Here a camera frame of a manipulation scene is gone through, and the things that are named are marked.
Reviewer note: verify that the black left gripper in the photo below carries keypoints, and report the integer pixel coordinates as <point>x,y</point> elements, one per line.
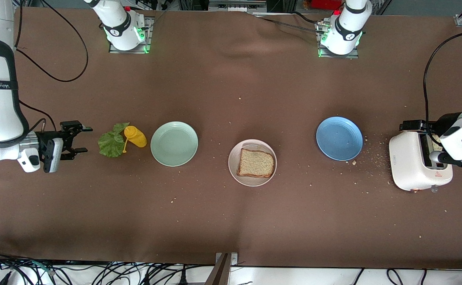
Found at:
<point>443,122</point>

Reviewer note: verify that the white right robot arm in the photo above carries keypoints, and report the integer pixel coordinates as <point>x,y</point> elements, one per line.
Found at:
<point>1,118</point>

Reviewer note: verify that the beige plate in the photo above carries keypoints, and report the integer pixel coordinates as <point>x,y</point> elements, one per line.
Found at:
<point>252,182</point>

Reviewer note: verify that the yellow mustard squeeze bottle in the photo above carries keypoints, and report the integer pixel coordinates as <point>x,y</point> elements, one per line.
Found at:
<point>135,136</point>

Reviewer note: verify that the grey power strip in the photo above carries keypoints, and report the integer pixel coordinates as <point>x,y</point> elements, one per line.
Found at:
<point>236,6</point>

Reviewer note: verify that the dark metal pole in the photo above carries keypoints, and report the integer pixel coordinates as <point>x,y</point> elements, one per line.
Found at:
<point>219,275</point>

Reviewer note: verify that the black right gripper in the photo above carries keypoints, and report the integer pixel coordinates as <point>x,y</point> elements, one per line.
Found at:
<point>43,138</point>

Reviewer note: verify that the white two-slot toaster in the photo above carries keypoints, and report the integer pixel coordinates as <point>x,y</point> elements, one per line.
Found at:
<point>405,162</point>

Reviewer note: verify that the red box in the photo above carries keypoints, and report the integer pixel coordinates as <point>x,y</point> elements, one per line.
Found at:
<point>326,4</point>

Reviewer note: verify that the silver metal bracket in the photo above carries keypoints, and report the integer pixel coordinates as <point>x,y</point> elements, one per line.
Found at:
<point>234,259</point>

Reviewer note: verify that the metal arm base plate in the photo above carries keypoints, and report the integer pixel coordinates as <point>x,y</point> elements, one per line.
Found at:
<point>114,50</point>
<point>326,55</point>

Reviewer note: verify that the blue plate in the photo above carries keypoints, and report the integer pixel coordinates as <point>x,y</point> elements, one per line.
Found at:
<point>339,138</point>

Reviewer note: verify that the green lettuce leaf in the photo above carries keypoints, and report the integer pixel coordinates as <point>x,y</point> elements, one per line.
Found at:
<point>110,144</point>

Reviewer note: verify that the mint green plate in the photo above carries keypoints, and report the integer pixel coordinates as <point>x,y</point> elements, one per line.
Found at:
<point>174,143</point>

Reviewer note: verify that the brown tablecloth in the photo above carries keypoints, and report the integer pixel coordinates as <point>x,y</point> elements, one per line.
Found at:
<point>230,99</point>

